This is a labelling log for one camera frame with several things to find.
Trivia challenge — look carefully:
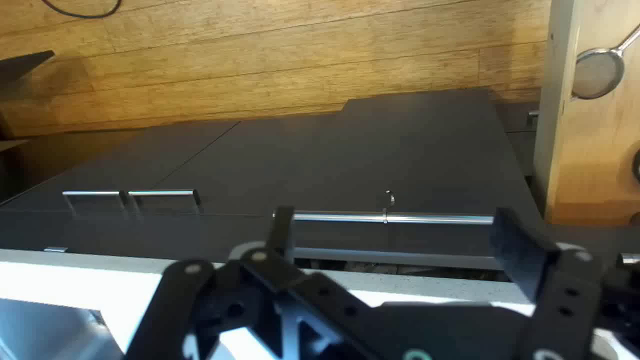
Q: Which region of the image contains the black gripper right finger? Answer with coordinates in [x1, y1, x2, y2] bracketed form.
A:
[491, 206, 605, 360]

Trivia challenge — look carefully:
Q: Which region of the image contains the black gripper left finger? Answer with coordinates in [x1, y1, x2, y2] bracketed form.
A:
[124, 205, 401, 360]

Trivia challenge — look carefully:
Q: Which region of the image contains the large metal mesh strainer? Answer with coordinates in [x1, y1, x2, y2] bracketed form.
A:
[570, 24, 640, 102]

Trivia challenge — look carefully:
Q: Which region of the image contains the wooden drawer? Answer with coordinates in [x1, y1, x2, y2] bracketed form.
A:
[532, 0, 640, 229]

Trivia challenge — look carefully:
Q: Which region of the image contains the silver cabinet handle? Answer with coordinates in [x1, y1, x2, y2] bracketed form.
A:
[126, 189, 199, 205]
[290, 211, 496, 229]
[62, 189, 126, 205]

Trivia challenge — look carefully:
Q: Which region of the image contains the black floor cable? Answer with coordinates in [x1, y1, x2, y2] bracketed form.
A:
[42, 0, 124, 20]

